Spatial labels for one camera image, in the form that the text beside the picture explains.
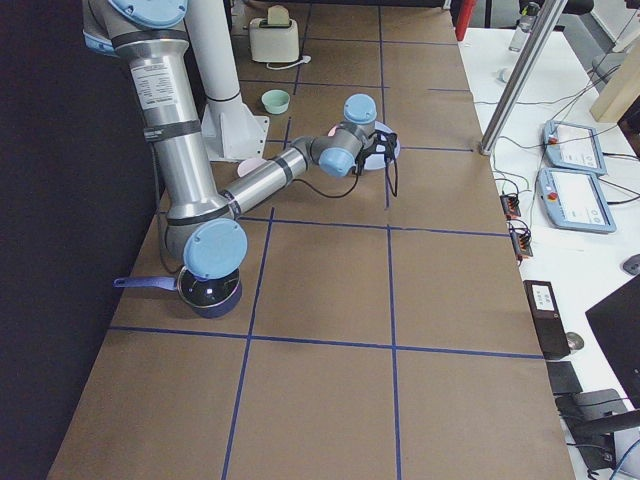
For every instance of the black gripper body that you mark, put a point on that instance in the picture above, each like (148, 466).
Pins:
(366, 151)

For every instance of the blue plate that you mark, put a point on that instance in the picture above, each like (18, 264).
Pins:
(384, 149)

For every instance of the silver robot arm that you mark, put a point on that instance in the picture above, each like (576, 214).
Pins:
(181, 62)

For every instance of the green bowl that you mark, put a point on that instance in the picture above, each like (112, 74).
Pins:
(275, 101)

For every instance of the pink bowl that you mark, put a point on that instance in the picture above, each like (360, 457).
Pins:
(247, 166)

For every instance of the cream toaster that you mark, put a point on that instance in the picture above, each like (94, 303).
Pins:
(273, 43)

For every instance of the bread slice in toaster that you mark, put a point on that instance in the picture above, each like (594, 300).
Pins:
(278, 16)

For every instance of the orange connector block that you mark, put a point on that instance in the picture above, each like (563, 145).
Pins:
(520, 235)

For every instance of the far teach pendant tablet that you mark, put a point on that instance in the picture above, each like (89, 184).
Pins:
(573, 146)

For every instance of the teach pendant tablet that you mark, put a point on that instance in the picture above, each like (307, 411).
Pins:
(573, 200)
(573, 146)

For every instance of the clear water bottle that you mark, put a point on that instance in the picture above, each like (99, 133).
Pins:
(528, 17)

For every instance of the near teach pendant tablet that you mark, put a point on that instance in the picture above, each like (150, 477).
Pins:
(573, 200)

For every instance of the dark blue saucepan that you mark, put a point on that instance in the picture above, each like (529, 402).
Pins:
(212, 298)

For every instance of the black box with label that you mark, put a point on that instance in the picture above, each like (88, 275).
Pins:
(546, 318)

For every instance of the black computer mouse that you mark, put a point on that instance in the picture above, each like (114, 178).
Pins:
(632, 265)

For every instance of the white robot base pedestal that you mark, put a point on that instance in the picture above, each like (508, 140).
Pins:
(230, 130)

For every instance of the aluminium frame post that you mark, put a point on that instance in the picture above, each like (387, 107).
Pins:
(532, 49)

